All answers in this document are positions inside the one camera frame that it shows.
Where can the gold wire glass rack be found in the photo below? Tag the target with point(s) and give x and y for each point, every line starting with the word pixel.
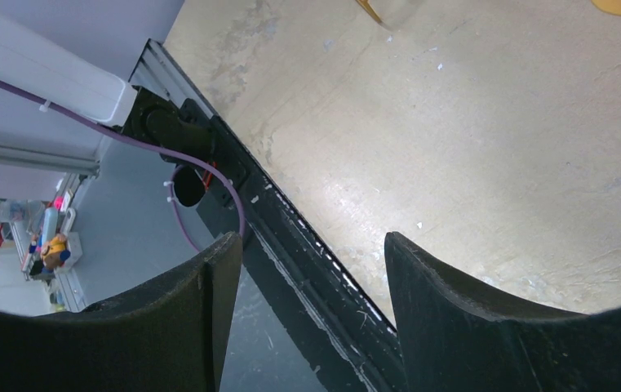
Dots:
pixel 391 14

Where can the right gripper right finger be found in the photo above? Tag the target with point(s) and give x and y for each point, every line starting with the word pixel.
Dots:
pixel 457 333

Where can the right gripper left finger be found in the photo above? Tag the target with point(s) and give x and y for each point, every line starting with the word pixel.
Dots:
pixel 169 333

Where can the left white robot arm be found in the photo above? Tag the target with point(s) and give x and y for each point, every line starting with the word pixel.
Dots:
pixel 39 70

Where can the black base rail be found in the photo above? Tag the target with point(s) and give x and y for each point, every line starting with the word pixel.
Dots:
pixel 301 321

